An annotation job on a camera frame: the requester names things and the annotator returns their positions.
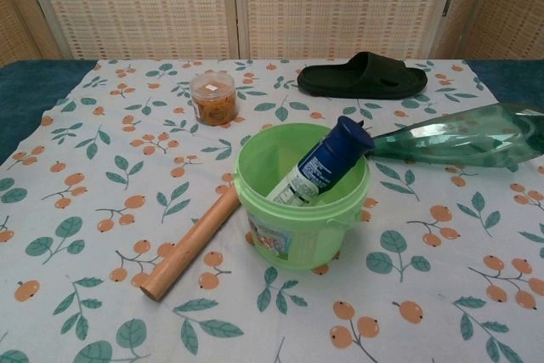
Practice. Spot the blue and white bottle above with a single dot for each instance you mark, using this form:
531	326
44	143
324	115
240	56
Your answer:
323	159

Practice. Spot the black screen hinge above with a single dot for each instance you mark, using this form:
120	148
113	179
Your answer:
446	5

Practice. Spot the clear jar with orange contents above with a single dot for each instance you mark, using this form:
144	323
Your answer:
212	103

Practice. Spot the green transparent spray bottle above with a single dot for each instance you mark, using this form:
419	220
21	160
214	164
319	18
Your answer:
446	137

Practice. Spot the wooden rolling pin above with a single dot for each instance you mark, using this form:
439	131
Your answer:
191	244

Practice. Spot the floral fruit print tablecloth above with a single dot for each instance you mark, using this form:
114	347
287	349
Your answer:
85	193

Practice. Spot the light green plastic bucket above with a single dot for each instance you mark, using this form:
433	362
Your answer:
306	227

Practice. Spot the black slide slipper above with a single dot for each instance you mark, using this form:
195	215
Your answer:
361	78

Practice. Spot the woven bamboo screen panel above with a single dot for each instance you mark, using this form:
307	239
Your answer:
501	10
17	6
136	6
340	1

